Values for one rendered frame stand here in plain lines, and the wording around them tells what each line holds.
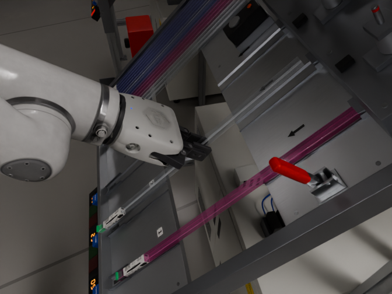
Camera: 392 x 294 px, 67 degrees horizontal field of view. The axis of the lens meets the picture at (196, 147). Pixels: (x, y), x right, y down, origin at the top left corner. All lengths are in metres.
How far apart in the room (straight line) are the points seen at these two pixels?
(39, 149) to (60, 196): 1.41
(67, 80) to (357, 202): 0.36
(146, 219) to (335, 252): 0.47
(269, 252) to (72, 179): 1.48
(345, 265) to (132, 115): 0.62
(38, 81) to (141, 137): 0.14
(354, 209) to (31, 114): 0.36
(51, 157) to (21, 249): 1.33
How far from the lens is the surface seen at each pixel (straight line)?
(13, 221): 1.75
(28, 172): 0.35
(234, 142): 0.98
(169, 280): 0.53
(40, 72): 0.39
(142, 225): 0.61
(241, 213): 0.82
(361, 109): 0.40
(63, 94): 0.38
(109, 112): 0.40
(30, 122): 0.33
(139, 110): 0.44
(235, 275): 0.44
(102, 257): 0.67
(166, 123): 0.45
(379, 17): 0.34
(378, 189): 0.37
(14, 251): 1.66
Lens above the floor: 1.32
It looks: 47 degrees down
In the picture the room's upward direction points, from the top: straight up
